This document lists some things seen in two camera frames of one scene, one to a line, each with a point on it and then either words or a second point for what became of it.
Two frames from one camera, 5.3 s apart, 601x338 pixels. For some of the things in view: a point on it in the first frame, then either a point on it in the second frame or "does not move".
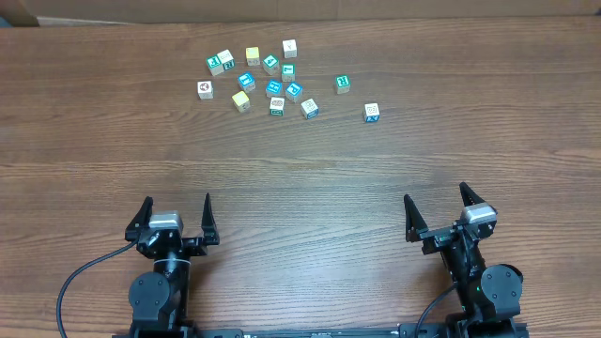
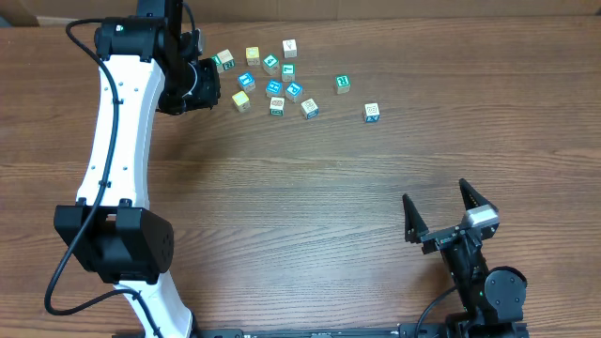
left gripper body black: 192,245 → 204,87
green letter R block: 343,84 does not move
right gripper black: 438,238 does not move
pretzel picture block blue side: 309,109 does not move
